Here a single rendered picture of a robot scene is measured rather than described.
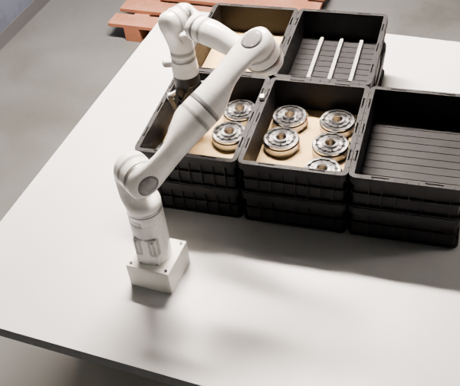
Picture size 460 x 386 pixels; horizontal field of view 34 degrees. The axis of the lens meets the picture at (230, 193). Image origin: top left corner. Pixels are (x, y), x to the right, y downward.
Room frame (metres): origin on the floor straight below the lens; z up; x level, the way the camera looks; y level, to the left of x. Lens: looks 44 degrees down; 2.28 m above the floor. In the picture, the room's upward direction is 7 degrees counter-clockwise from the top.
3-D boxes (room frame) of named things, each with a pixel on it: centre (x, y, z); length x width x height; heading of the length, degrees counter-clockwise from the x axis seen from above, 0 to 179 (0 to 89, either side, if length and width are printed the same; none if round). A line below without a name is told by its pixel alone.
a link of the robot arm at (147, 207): (1.39, 0.22, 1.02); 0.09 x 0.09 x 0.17; 30
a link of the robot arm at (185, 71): (1.83, 0.09, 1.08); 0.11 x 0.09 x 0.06; 20
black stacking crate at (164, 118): (1.77, 0.04, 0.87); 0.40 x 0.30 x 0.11; 159
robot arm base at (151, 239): (1.39, 0.22, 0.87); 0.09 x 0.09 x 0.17; 70
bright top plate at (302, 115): (1.80, -0.21, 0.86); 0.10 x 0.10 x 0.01
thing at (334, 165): (1.54, -0.26, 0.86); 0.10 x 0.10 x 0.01
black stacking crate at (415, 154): (1.56, -0.52, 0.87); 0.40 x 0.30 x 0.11; 159
